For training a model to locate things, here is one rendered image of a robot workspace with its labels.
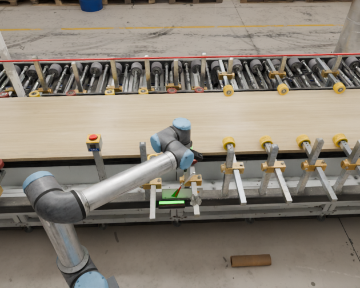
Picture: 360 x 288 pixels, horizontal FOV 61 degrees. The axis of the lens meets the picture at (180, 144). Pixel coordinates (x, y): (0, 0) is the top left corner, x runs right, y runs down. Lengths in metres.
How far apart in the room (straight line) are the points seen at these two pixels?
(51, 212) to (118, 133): 1.16
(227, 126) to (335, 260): 1.38
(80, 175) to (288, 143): 1.46
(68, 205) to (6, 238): 1.93
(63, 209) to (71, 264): 0.53
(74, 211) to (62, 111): 1.49
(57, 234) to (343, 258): 2.21
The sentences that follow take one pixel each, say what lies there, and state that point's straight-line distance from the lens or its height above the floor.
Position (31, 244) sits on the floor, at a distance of 2.91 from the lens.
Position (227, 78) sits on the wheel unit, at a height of 0.94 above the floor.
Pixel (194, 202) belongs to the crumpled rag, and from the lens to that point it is 1.78.
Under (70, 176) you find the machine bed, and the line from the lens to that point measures 2.28.
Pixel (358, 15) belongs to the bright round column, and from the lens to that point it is 5.39.
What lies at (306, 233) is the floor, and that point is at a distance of 2.90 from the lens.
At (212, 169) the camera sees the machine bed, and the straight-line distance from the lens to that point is 2.17.
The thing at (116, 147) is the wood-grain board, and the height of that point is 0.90.
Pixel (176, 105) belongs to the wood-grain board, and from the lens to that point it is 2.43.
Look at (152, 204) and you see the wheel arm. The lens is 1.82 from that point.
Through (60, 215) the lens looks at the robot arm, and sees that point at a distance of 1.16.
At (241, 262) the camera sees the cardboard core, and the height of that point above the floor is 0.07.
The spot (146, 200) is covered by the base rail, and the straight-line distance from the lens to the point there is 2.02.
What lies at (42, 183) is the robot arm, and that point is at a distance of 1.23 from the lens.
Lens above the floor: 2.31
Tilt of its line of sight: 43 degrees down
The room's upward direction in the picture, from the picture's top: straight up
